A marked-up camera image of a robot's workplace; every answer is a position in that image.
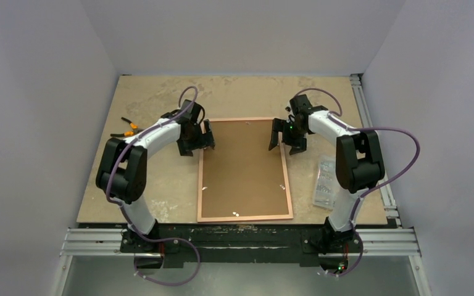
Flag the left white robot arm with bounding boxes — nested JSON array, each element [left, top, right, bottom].
[[96, 100, 215, 252]]

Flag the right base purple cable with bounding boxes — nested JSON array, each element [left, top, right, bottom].
[[320, 231, 365, 279]]

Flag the orange handled pliers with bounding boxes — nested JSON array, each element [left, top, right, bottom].
[[110, 117, 139, 139]]

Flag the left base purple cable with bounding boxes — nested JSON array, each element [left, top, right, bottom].
[[133, 238, 201, 287]]

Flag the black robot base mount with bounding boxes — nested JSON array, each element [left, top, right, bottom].
[[120, 223, 364, 274]]

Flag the clear plastic screw box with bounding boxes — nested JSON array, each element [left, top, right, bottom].
[[313, 155, 340, 210]]

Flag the pink picture frame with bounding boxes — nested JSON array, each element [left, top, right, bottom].
[[196, 117, 294, 223]]

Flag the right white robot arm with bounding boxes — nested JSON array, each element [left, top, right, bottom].
[[268, 94, 385, 251]]

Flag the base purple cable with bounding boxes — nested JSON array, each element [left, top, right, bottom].
[[133, 238, 201, 287], [320, 231, 365, 279]]

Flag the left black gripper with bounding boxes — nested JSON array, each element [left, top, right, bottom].
[[178, 120, 214, 157]]

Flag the brown backing board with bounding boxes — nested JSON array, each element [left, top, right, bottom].
[[201, 120, 290, 219]]

